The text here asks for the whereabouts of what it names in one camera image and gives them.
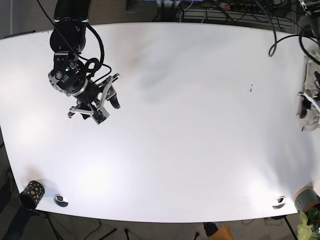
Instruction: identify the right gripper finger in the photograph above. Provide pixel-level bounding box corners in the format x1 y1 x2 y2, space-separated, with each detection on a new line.
107 91 121 109

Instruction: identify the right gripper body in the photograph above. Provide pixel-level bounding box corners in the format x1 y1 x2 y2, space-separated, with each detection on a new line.
67 73 120 125

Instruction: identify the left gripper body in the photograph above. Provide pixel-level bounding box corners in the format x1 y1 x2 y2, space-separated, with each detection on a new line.
298 90 320 119

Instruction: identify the beige T-shirt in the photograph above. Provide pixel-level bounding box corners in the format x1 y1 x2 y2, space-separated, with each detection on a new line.
297 56 320 132

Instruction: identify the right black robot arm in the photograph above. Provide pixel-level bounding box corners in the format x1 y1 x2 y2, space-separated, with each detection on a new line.
48 0 121 125

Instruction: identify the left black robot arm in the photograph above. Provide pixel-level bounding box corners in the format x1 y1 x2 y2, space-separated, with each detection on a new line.
268 0 320 119

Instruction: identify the grey tape roll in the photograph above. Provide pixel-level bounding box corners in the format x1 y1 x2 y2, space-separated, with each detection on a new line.
294 186 320 214

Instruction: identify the black gold-dotted cup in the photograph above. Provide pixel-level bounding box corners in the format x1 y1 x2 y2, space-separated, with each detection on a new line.
19 180 45 210

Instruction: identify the green potted plant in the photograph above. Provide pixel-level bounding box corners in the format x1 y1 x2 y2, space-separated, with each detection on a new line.
297 207 320 240

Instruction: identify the right table cable grommet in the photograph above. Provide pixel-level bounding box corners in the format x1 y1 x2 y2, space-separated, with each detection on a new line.
272 196 287 210

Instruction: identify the table cable grommet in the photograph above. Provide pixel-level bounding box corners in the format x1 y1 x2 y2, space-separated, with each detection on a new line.
53 194 69 208
272 196 287 210

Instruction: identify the left table cable grommet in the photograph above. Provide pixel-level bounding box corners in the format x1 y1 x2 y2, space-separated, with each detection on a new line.
53 194 69 208

